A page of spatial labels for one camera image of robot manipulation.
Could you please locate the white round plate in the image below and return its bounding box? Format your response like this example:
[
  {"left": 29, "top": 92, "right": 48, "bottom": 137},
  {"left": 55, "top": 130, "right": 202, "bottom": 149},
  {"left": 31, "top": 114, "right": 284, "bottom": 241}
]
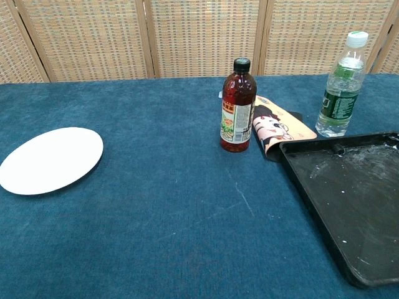
[{"left": 0, "top": 126, "right": 104, "bottom": 196}]

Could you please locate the cartoon girl mouse pad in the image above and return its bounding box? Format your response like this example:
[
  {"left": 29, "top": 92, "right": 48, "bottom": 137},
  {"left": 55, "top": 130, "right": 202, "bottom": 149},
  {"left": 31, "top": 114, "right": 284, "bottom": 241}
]
[{"left": 251, "top": 95, "right": 318, "bottom": 163}]

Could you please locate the clear water bottle green label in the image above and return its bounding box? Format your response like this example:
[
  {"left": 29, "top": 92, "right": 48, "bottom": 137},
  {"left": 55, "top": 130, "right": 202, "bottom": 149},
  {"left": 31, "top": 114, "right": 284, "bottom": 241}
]
[{"left": 315, "top": 31, "right": 369, "bottom": 138}]

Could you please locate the blue tablecloth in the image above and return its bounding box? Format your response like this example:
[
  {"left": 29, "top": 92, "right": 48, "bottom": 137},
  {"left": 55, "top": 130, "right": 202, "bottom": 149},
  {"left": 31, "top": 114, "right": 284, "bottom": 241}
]
[{"left": 0, "top": 74, "right": 399, "bottom": 299}]

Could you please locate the woven rattan folding screen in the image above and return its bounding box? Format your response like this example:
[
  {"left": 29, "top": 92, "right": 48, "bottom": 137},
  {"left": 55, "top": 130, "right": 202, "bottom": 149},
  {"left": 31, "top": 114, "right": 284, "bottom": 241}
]
[{"left": 0, "top": 0, "right": 399, "bottom": 83}]

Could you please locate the black rectangular tray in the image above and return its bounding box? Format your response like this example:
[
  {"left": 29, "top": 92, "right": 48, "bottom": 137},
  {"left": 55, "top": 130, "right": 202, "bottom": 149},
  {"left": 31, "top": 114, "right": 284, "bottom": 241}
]
[{"left": 279, "top": 131, "right": 399, "bottom": 289}]

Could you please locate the brown tea bottle black cap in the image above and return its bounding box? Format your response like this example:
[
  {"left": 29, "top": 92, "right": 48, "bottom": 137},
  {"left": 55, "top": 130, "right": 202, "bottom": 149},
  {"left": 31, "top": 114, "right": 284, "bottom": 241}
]
[{"left": 219, "top": 57, "right": 257, "bottom": 153}]

